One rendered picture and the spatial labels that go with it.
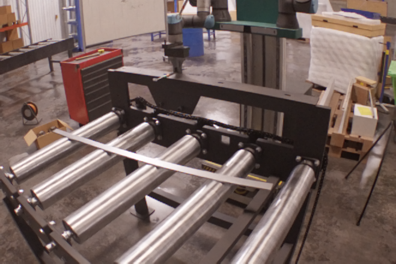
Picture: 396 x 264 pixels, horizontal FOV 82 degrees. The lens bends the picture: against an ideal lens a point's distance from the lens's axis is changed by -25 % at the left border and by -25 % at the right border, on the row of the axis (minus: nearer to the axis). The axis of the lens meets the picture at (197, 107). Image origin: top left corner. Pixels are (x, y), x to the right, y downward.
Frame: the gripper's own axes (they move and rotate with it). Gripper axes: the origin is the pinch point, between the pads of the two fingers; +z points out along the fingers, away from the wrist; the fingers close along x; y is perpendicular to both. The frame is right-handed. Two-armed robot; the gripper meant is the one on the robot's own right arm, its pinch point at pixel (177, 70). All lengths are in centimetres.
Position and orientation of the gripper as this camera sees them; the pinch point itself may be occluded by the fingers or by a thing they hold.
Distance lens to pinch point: 159.4
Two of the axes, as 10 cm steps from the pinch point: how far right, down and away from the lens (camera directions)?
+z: 0.5, 9.2, 3.9
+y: 5.6, -3.5, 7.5
